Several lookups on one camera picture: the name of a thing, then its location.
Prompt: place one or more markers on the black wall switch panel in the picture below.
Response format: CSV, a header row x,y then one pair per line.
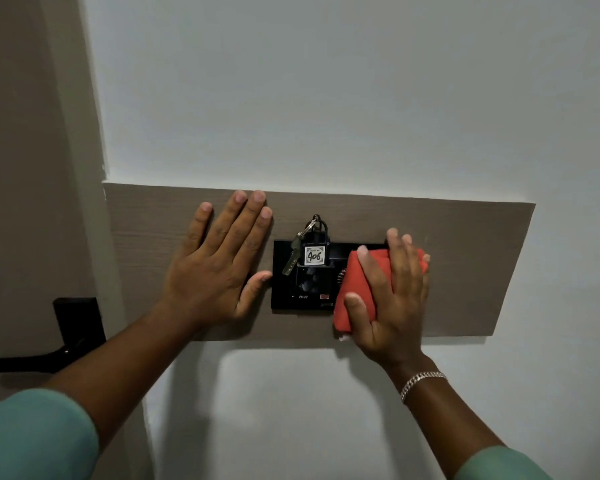
x,y
307,292

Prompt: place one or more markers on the person's left middle finger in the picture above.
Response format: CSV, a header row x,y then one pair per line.
x,y
244,224

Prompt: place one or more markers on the red cleaning cloth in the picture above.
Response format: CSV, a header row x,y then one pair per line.
x,y
352,294

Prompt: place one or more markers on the person's left forearm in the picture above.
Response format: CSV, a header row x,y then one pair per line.
x,y
115,374

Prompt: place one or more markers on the black key tag holder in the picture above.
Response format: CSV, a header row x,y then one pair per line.
x,y
315,254

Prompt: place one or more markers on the silver key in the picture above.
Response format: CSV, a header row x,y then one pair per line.
x,y
291,259

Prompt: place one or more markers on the person's left hand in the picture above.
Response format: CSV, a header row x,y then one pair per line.
x,y
207,279

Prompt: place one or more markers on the person's right thumb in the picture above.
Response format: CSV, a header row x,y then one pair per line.
x,y
358,314

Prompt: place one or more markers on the beige door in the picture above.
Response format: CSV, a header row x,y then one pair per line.
x,y
35,194

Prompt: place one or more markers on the person's left thumb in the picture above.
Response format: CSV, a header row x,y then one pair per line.
x,y
254,293

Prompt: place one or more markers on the person's left little finger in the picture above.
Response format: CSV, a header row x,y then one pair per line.
x,y
197,227

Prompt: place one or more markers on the person's right hand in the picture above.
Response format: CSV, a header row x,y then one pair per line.
x,y
395,324

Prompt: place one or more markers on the wooden wall panel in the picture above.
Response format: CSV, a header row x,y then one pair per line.
x,y
470,264

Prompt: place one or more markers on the person's right forearm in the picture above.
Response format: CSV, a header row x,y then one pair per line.
x,y
455,424

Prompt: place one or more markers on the person's right little finger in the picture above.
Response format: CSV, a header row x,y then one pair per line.
x,y
424,274

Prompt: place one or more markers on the person's right middle finger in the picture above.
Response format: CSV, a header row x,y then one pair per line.
x,y
397,259

